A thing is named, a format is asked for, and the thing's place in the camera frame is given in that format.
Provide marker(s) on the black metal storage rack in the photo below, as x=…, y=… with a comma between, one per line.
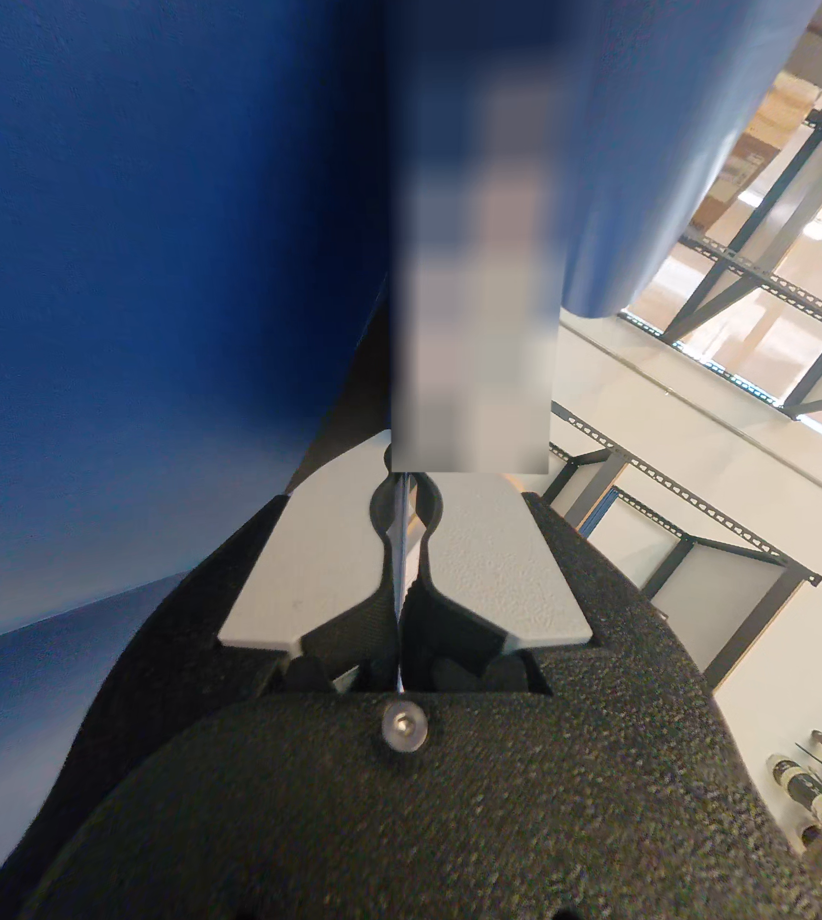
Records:
x=741, y=269

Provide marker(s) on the blue cardboard sheet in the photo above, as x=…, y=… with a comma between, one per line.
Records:
x=131, y=287

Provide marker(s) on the black rack with white panels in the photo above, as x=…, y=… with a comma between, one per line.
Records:
x=670, y=496

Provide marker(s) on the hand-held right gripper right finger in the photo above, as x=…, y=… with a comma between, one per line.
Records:
x=504, y=560

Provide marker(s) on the brown cardboard box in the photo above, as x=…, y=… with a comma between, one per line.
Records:
x=749, y=165

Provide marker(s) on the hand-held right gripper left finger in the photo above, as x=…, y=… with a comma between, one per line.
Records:
x=310, y=568

